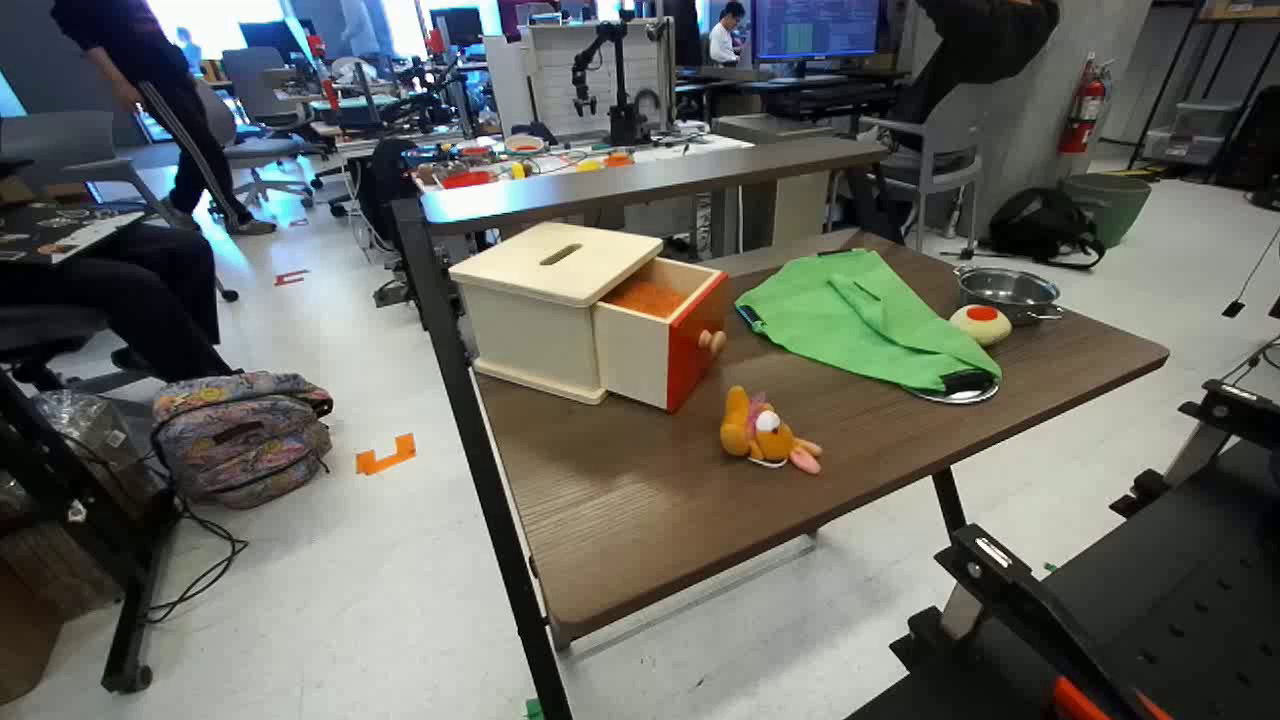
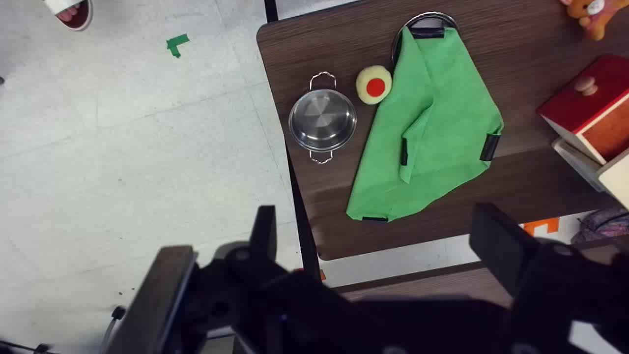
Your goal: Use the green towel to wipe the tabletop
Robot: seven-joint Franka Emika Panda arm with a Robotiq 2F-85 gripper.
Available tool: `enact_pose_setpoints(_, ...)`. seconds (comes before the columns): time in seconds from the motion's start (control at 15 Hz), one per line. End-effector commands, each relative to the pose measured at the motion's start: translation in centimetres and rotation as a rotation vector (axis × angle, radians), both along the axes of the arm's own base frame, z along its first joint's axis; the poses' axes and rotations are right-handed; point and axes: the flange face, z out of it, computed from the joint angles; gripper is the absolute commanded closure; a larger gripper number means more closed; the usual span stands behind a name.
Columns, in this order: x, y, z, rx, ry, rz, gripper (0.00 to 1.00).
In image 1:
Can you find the green towel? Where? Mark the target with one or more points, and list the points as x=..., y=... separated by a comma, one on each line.
x=861, y=316

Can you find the black robot arm in background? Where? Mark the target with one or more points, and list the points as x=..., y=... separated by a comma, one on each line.
x=632, y=118

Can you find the orange fronted wooden drawer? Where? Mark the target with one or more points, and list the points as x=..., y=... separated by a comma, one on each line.
x=660, y=331

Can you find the wooden box with slot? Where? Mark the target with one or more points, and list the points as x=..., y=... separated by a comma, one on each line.
x=529, y=303

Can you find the orange plush toy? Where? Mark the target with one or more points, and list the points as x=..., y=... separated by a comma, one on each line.
x=759, y=435

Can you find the grey background workbench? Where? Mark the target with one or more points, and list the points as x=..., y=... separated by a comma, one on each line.
x=550, y=196

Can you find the silver metal lid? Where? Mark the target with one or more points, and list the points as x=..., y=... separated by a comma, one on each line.
x=962, y=391

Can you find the cream and red plush ball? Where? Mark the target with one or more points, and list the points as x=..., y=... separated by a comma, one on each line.
x=980, y=322

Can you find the grey chair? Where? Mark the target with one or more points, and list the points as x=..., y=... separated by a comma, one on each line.
x=921, y=168

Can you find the computer monitor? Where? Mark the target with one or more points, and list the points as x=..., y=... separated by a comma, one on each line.
x=815, y=28

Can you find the silver metal bowl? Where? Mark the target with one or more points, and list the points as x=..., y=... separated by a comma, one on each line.
x=1021, y=297

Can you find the floral backpack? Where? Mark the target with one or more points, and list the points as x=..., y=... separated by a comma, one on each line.
x=243, y=440

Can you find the black backpack on floor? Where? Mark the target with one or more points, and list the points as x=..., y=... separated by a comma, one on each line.
x=1046, y=225

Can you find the seated person in black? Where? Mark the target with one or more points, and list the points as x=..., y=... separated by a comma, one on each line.
x=154, y=284

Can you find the green bin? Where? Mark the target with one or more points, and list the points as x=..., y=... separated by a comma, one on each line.
x=1108, y=202

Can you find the red fire extinguisher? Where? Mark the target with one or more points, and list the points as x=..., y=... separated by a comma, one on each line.
x=1085, y=111

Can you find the black equipment cart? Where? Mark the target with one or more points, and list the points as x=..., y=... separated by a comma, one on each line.
x=1167, y=618

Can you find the standing person in dark clothes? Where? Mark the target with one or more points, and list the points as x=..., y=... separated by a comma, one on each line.
x=147, y=71

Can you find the orange bracket on floor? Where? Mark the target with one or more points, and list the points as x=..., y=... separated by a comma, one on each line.
x=374, y=463

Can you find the black table frame leg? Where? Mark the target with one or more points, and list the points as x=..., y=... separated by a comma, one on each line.
x=434, y=303

